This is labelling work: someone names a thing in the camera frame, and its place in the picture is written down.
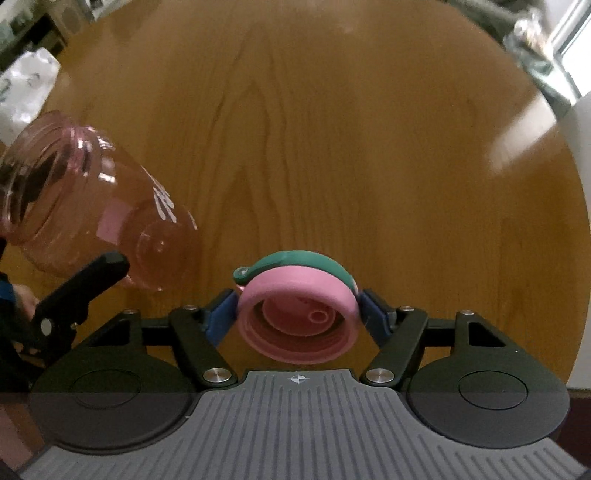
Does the plastic bag on side table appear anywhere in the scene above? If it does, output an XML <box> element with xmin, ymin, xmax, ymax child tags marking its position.
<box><xmin>513</xmin><ymin>9</ymin><xmax>548</xmax><ymax>55</ymax></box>

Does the pink green bottle cap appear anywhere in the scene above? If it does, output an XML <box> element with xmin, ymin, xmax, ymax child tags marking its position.
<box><xmin>232</xmin><ymin>250</ymin><xmax>361</xmax><ymax>365</ymax></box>

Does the person's left hand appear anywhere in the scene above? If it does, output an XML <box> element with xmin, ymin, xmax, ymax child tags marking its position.
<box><xmin>12</xmin><ymin>284</ymin><xmax>40</xmax><ymax>321</ymax></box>

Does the pink transparent water bottle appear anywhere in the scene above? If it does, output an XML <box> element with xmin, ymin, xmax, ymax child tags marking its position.
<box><xmin>1</xmin><ymin>111</ymin><xmax>198</xmax><ymax>291</ymax></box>

